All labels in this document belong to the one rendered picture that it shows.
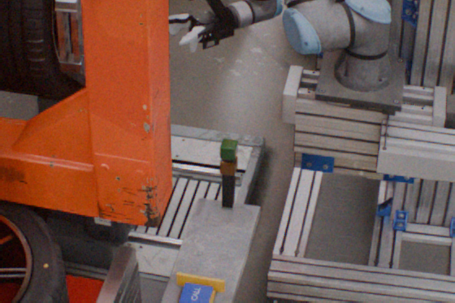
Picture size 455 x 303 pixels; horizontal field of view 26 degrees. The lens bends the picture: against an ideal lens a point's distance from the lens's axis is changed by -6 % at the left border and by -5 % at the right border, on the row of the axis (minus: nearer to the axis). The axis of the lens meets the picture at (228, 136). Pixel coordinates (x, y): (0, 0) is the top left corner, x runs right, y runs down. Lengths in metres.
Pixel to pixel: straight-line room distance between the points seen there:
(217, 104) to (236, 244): 1.30
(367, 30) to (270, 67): 1.64
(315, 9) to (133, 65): 0.46
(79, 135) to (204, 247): 0.44
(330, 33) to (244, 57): 1.73
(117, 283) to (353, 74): 0.80
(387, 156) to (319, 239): 0.57
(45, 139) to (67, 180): 0.12
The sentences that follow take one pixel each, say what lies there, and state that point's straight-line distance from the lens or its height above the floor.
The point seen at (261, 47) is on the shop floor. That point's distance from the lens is 4.14.
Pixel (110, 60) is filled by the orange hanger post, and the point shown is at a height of 1.01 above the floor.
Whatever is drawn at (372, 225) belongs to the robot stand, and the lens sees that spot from 3.02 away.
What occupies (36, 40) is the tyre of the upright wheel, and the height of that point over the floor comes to 0.87.
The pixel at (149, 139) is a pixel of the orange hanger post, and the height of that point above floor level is 0.81.
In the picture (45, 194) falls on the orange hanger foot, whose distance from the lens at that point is 2.57.
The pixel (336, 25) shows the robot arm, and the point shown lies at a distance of 2.38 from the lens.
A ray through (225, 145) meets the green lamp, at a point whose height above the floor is 0.66.
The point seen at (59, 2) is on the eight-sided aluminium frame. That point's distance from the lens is 2.60.
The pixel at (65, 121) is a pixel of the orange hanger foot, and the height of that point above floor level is 0.80.
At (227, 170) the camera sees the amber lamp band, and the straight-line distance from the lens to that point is 2.59.
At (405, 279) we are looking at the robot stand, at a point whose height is 0.23.
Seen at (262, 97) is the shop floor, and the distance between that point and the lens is 3.85.
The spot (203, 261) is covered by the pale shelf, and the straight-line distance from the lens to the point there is 2.54.
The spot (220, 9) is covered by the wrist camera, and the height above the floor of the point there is 0.87.
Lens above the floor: 2.25
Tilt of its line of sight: 38 degrees down
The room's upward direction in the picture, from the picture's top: 1 degrees clockwise
